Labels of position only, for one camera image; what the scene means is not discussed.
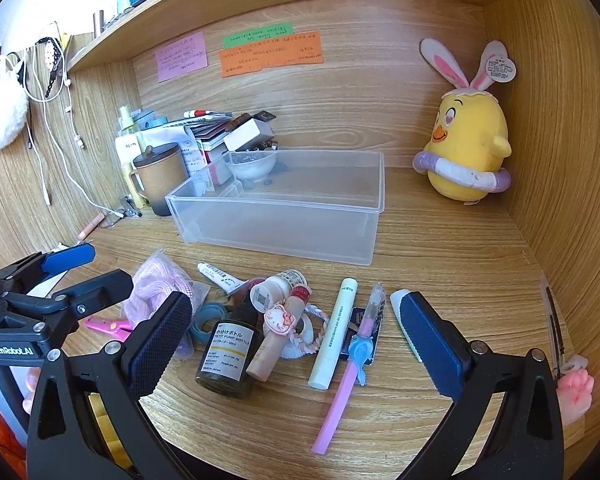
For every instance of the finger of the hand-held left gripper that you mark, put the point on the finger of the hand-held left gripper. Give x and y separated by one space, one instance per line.
105 285
70 257

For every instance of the yellow chick plush toy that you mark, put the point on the yellow chick plush toy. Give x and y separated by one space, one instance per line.
467 130

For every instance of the clear plastic storage box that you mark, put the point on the clear plastic storage box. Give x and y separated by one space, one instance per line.
290 220

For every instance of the person's orange clothing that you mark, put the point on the person's orange clothing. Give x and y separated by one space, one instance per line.
0 420

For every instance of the dark brown pump bottle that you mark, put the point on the dark brown pump bottle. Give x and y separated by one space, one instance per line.
227 355

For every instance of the thin dark pen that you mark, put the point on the thin dark pen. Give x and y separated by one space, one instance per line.
554 320

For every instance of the beige Hello Kitty tube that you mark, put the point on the beige Hello Kitty tube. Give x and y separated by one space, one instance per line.
272 345

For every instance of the black dotted hair clip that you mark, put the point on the black dotted hair clip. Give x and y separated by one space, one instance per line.
54 67

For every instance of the pale yellow tube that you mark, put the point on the pale yellow tube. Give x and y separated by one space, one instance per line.
332 335

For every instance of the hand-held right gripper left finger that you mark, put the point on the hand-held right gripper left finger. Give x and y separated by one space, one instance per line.
161 341

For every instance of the pink pen with blue charm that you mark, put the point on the pink pen with blue charm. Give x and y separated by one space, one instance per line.
345 390

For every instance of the small white tube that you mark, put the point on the small white tube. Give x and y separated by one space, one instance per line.
220 276

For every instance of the green sticky note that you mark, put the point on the green sticky note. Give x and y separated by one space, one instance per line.
255 35

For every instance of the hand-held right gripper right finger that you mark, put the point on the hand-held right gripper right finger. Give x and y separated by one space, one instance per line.
434 345

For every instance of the white fluffy pouch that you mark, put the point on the white fluffy pouch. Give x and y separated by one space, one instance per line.
2 110

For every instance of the white rounded case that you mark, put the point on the white rounded case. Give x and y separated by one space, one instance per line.
399 305

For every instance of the metal clip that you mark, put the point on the metal clip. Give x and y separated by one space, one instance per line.
130 209

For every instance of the person's left hand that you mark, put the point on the person's left hand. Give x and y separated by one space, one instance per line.
33 380

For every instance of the stack of books and papers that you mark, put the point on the stack of books and papers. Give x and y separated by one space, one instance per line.
180 137

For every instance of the pink lip balm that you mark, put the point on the pink lip balm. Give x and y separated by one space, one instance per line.
91 226

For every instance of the pink sticky note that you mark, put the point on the pink sticky note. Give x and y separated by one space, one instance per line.
182 57

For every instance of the pink scissors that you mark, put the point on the pink scissors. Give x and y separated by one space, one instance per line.
107 326

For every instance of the white pill bottle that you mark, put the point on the white pill bottle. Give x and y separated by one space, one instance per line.
280 285

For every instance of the pale green spray bottle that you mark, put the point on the pale green spray bottle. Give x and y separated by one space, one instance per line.
127 145

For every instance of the pink cat paw toy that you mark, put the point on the pink cat paw toy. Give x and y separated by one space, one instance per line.
575 390

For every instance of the brown mug with lid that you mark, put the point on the brown mug with lid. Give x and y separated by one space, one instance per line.
162 180

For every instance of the dark card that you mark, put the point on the dark card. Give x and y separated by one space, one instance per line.
356 317

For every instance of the red and white marker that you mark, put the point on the red and white marker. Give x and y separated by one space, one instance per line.
197 113

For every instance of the light blue tape roll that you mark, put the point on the light blue tape roll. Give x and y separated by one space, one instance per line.
150 119

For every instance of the orange sticky note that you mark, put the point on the orange sticky note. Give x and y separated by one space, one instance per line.
270 60

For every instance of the small metal trinkets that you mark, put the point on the small metal trinkets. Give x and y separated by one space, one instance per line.
265 147

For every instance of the white cardboard box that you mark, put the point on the white cardboard box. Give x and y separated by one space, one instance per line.
247 134

